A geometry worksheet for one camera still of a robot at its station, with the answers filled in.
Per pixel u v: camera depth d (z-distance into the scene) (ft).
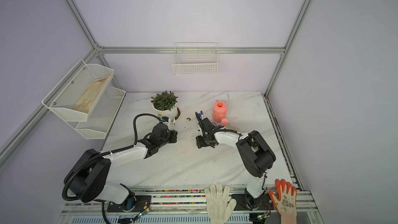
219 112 3.28
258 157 1.58
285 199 2.41
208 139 2.40
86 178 1.41
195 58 3.13
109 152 1.61
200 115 3.66
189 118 3.51
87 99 2.52
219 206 2.40
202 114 3.58
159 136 2.30
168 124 2.68
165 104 3.04
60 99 2.22
